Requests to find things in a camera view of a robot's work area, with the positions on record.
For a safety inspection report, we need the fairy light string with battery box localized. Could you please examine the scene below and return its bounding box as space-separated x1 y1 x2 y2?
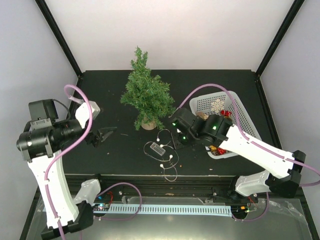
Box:
142 128 180 183

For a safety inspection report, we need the white plastic basket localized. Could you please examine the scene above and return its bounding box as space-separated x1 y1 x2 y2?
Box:
188 90 263 160

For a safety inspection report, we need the small green christmas tree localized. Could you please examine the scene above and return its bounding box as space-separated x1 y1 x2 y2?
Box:
120 47 175 131

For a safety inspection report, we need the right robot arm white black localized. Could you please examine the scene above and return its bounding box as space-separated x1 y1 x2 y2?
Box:
170 108 306 202

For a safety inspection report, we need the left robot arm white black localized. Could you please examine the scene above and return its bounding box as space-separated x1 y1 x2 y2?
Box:
16 99 108 240

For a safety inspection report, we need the gold gift box ornament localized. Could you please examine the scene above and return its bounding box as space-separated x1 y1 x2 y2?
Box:
209 145 217 153

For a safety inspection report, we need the red gift box ornament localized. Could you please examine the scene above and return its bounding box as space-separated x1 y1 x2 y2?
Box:
216 147 227 156

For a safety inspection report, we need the white wooden snowflake ornament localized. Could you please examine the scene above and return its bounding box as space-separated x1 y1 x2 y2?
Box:
210 98 225 114

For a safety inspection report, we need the red bow ornament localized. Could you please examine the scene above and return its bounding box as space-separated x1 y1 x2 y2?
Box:
220 110 232 118

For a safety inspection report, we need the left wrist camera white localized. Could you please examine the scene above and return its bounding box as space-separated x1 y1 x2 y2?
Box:
75 100 101 129

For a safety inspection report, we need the light blue slotted cable duct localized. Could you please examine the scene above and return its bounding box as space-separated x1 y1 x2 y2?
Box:
93 203 232 217

